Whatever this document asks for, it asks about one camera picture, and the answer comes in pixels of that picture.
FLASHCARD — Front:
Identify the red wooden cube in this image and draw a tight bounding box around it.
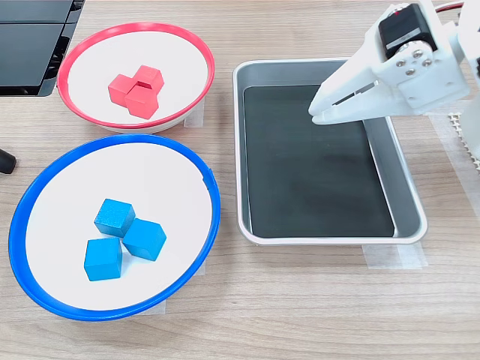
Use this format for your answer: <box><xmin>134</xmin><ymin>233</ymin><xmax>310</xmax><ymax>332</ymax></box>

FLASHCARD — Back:
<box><xmin>133</xmin><ymin>64</ymin><xmax>165</xmax><ymax>93</ymax></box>
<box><xmin>107</xmin><ymin>73</ymin><xmax>136</xmax><ymax>108</ymax></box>
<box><xmin>124</xmin><ymin>84</ymin><xmax>161</xmax><ymax>121</ymax></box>

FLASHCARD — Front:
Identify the blue-rimmed white dish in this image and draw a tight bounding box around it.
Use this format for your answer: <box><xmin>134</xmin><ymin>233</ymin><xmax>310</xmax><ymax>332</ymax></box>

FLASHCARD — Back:
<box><xmin>7</xmin><ymin>133</ymin><xmax>222</xmax><ymax>323</ymax></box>

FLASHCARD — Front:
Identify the white perforated anti-slip mat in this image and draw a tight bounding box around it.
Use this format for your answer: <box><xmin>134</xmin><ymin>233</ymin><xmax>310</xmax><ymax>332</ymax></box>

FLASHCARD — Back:
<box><xmin>448</xmin><ymin>111</ymin><xmax>480</xmax><ymax>176</ymax></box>

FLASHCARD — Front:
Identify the silver metal tray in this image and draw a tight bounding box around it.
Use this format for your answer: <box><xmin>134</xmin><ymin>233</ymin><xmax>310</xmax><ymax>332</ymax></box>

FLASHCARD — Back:
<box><xmin>231</xmin><ymin>56</ymin><xmax>429</xmax><ymax>247</ymax></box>

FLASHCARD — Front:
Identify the red servo cable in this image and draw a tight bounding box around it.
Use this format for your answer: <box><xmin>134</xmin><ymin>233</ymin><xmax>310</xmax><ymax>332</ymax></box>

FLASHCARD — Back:
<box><xmin>433</xmin><ymin>1</ymin><xmax>465</xmax><ymax>13</ymax></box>

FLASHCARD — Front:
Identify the black rounded stand foot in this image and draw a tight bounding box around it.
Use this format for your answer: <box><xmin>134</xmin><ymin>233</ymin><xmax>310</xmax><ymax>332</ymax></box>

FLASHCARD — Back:
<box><xmin>0</xmin><ymin>148</ymin><xmax>18</xmax><ymax>176</ymax></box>

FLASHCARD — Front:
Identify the blue wooden cube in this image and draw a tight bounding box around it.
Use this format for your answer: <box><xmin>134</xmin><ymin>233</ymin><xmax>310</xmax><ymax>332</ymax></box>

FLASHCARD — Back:
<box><xmin>93</xmin><ymin>198</ymin><xmax>137</xmax><ymax>238</ymax></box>
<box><xmin>122</xmin><ymin>217</ymin><xmax>167</xmax><ymax>263</ymax></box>
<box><xmin>83</xmin><ymin>237</ymin><xmax>124</xmax><ymax>282</ymax></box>

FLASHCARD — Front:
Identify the red-rimmed white dish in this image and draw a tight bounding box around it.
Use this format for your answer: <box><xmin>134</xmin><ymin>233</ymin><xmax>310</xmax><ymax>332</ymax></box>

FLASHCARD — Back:
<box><xmin>56</xmin><ymin>22</ymin><xmax>217</xmax><ymax>134</ymax></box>

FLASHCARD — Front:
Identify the black electronic device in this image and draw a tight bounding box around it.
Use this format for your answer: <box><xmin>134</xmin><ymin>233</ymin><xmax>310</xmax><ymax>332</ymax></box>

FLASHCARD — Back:
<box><xmin>0</xmin><ymin>0</ymin><xmax>86</xmax><ymax>98</ymax></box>

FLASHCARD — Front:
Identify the black tray liner mat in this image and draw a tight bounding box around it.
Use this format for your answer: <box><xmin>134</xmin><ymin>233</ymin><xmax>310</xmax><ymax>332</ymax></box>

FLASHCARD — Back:
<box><xmin>242</xmin><ymin>84</ymin><xmax>397</xmax><ymax>239</ymax></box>

